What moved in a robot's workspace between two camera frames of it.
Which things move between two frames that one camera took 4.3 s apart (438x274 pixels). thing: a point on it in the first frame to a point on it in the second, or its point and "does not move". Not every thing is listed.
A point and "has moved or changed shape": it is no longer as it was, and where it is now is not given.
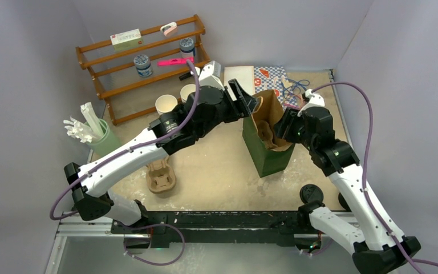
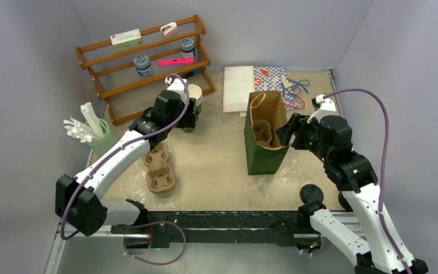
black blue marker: (185, 75) does not move
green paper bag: (267, 161) has moved or changed shape
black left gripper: (245, 104) to (188, 120)
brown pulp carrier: (161, 176) does not move
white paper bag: (244, 75) does not move
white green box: (128, 39) does not move
